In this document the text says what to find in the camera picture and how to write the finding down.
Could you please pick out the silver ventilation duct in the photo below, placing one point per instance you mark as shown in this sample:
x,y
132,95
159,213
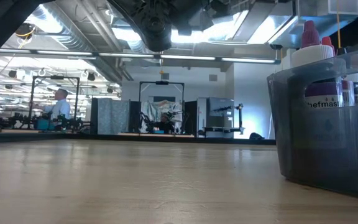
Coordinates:
x,y
73,31

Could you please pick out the small black dome object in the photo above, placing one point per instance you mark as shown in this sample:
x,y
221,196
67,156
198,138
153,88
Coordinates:
x,y
256,136

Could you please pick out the black ceiling security camera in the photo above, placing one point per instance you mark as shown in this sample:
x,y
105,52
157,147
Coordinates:
x,y
276,46

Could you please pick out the person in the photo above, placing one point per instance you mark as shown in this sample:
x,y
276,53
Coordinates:
x,y
59,107

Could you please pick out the grey metal cabinet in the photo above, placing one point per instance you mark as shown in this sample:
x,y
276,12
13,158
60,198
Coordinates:
x,y
221,115

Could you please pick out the grey patterned divider panel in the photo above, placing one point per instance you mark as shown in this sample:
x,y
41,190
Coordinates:
x,y
110,115

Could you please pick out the large black-capped food coloring bottle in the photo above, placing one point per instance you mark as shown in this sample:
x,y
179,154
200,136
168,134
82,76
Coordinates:
x,y
340,51

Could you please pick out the black metal frame rig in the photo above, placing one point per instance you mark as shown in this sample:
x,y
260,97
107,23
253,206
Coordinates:
x,y
162,82
57,77

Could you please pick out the long ceiling light strip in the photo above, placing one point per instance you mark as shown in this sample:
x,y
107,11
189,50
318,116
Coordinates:
x,y
185,57

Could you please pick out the black background robot arms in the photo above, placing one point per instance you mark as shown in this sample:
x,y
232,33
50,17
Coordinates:
x,y
20,121

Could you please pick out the large red-capped food coloring bottle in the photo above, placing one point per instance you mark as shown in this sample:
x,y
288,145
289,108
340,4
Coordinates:
x,y
327,42

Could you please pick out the black ceiling spotlight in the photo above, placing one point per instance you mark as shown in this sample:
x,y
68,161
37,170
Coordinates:
x,y
12,74
91,76

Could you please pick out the large purple-capped food coloring bottle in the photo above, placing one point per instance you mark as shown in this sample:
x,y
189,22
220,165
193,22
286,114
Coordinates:
x,y
310,37

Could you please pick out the pale crumpled cloth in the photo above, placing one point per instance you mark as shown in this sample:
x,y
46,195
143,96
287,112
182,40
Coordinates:
x,y
154,109

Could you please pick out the translucent grey plastic bin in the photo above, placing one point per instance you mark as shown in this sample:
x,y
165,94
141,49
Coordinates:
x,y
322,149

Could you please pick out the black metal table frame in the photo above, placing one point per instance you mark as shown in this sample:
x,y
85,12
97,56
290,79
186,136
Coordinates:
x,y
228,141

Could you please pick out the grey wall vent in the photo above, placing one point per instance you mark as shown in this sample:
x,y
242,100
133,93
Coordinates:
x,y
213,77
165,76

